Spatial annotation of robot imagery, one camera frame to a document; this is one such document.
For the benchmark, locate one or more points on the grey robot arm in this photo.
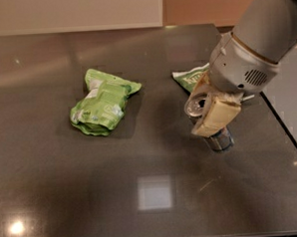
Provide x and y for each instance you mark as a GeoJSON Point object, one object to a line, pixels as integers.
{"type": "Point", "coordinates": [267, 29]}

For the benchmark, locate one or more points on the grey side table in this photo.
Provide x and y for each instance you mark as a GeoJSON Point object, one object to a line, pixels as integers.
{"type": "Point", "coordinates": [281, 94]}

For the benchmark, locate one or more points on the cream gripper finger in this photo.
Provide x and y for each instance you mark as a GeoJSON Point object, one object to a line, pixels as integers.
{"type": "Point", "coordinates": [219, 110]}
{"type": "Point", "coordinates": [202, 87]}

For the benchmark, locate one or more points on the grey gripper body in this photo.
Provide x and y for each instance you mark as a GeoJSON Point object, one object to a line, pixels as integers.
{"type": "Point", "coordinates": [239, 66]}

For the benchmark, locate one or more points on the green Kettle chips bag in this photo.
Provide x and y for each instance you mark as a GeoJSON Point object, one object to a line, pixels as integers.
{"type": "Point", "coordinates": [188, 79]}

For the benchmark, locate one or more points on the crumpled green snack bag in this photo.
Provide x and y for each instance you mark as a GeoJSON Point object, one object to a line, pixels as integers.
{"type": "Point", "coordinates": [101, 110]}

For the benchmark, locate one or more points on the red bull can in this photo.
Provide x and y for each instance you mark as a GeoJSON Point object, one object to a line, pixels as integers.
{"type": "Point", "coordinates": [222, 140]}

